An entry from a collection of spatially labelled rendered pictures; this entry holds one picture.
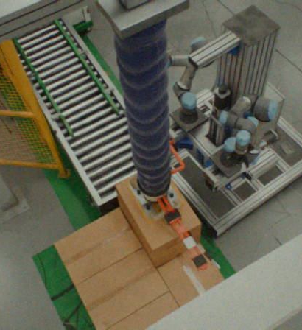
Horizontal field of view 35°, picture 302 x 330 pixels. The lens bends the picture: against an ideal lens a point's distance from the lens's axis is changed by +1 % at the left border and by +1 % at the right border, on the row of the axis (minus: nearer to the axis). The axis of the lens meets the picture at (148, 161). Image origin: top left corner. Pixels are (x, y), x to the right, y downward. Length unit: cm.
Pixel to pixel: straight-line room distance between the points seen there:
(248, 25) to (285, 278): 232
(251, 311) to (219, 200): 354
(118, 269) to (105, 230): 34
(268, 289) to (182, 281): 289
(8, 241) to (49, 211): 46
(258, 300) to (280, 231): 370
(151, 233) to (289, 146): 184
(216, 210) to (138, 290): 108
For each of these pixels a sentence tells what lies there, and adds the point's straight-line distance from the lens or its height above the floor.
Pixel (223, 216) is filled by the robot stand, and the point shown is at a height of 23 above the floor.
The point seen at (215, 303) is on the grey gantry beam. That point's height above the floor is 332.
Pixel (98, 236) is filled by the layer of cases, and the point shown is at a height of 54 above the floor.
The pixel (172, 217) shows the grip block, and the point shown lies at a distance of 322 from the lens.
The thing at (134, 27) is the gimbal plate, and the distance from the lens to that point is 186.
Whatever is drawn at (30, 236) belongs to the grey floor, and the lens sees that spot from 466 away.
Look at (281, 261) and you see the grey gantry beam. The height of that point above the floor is 332.
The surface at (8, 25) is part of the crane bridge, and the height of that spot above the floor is 301.
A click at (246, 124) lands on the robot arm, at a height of 185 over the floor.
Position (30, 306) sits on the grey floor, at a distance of 446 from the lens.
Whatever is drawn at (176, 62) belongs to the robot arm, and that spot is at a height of 175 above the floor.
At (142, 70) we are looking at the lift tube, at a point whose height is 255.
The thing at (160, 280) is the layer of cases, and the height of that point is 54.
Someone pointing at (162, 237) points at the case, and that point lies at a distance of 345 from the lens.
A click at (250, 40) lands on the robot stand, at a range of 298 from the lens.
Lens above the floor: 416
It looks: 60 degrees down
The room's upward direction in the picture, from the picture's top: 6 degrees counter-clockwise
